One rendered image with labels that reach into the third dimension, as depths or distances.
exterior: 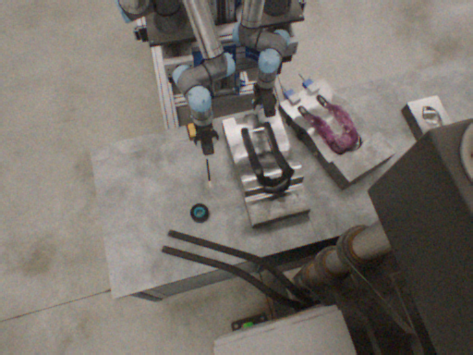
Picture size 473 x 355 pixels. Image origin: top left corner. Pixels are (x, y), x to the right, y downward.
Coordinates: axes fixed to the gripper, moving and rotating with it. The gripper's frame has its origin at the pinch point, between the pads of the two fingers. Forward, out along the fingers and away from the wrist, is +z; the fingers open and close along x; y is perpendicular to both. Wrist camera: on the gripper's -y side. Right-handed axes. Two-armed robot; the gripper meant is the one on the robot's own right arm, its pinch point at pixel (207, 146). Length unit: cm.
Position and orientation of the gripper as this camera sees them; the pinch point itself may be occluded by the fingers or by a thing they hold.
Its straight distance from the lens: 157.4
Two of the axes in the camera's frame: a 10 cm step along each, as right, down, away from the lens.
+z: 0.0, 3.5, 9.4
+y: -2.6, -9.0, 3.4
